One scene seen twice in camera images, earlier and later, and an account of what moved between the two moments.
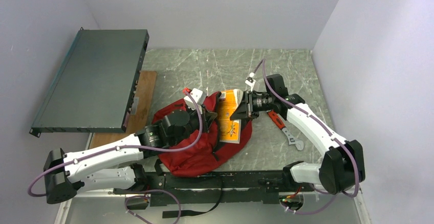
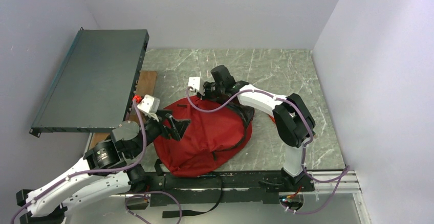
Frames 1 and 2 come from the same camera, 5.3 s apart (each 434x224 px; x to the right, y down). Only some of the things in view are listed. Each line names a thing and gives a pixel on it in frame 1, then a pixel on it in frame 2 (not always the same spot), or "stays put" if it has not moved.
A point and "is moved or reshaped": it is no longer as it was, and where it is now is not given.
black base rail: (231, 187) stays put
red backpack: (208, 152) is moved or reshaped
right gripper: (245, 110) → (203, 93)
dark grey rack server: (92, 90) stays put
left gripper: (209, 116) → (177, 125)
